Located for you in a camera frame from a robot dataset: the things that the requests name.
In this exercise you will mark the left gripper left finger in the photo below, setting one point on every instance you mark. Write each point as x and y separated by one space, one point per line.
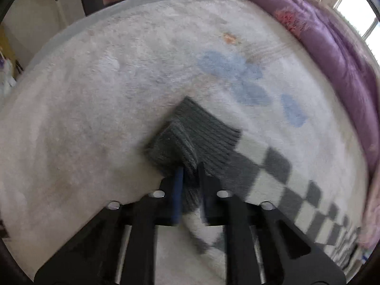
118 245

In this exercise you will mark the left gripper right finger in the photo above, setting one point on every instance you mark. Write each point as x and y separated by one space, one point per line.
262 246

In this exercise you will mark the grey white checkered sweater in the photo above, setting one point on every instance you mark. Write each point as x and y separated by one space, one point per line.
255 173

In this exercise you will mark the white fleece bed blanket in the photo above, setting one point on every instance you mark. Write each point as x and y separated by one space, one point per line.
74 128

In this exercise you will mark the pink purple floral quilt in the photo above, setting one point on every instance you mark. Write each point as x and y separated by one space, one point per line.
341 55

